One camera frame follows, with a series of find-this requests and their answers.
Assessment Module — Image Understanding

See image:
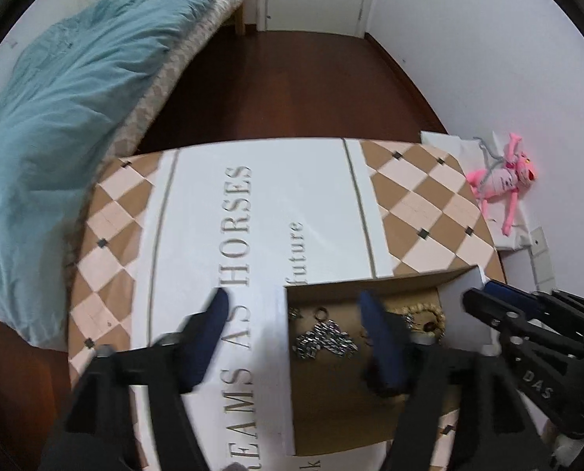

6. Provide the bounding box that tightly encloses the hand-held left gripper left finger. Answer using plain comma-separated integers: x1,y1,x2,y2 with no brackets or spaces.
51,288,231,471

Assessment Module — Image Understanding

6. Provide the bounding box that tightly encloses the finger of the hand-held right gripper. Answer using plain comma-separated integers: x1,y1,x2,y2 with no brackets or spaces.
462,288,520,337
483,279,542,307

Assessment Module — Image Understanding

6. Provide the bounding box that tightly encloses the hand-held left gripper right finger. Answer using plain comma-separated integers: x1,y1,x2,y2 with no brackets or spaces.
359,290,542,471

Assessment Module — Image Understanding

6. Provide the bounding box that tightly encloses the wooden bead bracelet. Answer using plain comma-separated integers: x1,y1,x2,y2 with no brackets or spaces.
385,304,447,341

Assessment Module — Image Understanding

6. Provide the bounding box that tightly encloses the thick silver chain bracelet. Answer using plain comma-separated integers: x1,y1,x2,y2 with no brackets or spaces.
294,321,358,361

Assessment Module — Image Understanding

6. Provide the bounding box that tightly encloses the white cardboard box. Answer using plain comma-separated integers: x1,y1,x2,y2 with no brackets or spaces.
277,265,498,457

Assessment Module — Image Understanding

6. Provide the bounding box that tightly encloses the pink plush toy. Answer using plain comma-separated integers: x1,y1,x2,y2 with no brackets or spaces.
466,131,538,236

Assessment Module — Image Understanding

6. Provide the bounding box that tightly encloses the checked printed tablecloth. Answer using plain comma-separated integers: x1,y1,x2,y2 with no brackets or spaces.
66,137,506,471

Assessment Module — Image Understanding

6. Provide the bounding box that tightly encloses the blue duvet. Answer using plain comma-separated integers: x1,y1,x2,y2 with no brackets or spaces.
0,0,251,349

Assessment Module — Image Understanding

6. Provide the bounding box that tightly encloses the bed with patterned mattress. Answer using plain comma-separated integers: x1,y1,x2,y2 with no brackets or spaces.
110,0,253,158

